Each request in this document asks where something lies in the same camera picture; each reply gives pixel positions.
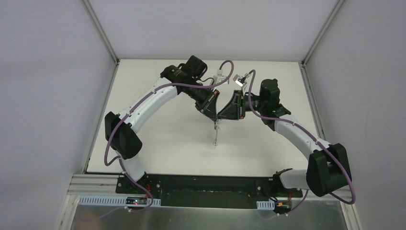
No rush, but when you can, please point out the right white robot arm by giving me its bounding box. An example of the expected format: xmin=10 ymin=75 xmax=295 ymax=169
xmin=217 ymin=77 xmax=352 ymax=197

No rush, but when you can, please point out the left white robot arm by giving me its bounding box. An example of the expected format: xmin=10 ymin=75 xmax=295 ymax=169
xmin=104 ymin=56 xmax=220 ymax=194

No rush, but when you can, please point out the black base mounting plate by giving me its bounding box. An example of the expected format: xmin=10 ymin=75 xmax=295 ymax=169
xmin=115 ymin=174 xmax=303 ymax=209

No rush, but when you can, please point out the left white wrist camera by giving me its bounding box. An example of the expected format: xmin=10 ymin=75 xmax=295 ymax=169
xmin=212 ymin=69 xmax=227 ymax=85

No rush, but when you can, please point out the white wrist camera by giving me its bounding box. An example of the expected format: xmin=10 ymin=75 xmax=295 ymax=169
xmin=212 ymin=69 xmax=227 ymax=85
xmin=233 ymin=73 xmax=251 ymax=93

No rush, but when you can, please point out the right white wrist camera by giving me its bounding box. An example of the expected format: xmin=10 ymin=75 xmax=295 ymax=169
xmin=233 ymin=73 xmax=251 ymax=93

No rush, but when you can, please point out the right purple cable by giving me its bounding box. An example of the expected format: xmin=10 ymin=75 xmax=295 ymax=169
xmin=247 ymin=70 xmax=357 ymax=222

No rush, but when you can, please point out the purple cable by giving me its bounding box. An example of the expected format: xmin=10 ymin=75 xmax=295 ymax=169
xmin=104 ymin=60 xmax=236 ymax=222
xmin=247 ymin=70 xmax=357 ymax=222

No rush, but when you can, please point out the right white cable duct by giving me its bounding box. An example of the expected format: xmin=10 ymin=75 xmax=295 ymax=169
xmin=256 ymin=199 xmax=275 ymax=210

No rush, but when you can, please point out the white cable duct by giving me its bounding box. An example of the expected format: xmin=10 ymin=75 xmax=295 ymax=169
xmin=256 ymin=199 xmax=275 ymax=210
xmin=78 ymin=195 xmax=161 ymax=207

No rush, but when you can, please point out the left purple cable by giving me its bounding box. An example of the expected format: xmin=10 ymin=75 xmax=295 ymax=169
xmin=104 ymin=60 xmax=236 ymax=222

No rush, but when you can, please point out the left white cable duct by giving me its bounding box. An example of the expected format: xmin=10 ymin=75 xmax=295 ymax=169
xmin=78 ymin=195 xmax=161 ymax=207

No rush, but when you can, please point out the aluminium frame rail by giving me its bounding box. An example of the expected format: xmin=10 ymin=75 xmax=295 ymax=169
xmin=68 ymin=174 xmax=119 ymax=195

